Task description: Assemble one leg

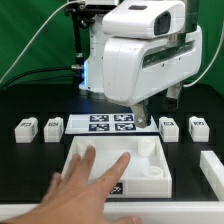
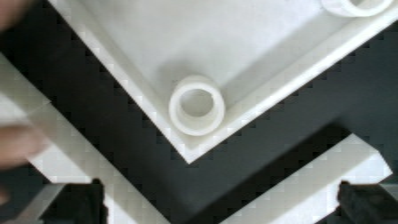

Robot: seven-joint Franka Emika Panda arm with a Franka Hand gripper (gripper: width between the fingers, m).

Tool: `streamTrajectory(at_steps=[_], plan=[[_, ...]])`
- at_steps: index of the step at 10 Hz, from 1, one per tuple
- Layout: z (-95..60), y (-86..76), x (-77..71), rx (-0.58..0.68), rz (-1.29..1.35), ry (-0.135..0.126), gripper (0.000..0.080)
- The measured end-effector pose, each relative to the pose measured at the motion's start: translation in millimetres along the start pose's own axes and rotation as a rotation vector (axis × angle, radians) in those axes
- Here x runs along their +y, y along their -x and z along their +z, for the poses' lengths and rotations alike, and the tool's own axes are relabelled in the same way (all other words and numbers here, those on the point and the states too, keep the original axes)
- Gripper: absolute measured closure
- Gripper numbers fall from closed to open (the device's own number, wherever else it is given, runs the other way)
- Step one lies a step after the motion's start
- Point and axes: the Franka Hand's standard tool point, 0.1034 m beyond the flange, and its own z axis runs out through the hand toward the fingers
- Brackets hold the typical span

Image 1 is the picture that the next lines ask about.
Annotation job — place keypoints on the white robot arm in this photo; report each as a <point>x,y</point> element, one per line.
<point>93,66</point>

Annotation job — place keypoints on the black camera on stand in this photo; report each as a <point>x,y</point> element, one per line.
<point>93,6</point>

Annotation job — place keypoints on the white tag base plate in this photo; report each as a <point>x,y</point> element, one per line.
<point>106,123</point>

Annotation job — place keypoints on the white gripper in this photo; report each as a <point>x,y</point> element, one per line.
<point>152,45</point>

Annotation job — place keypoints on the white square tabletop part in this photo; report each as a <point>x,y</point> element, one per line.
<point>137,163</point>

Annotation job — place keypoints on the bare human hand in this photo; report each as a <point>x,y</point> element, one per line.
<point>72,200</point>

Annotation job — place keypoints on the white obstacle wall block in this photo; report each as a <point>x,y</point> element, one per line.
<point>213,170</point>

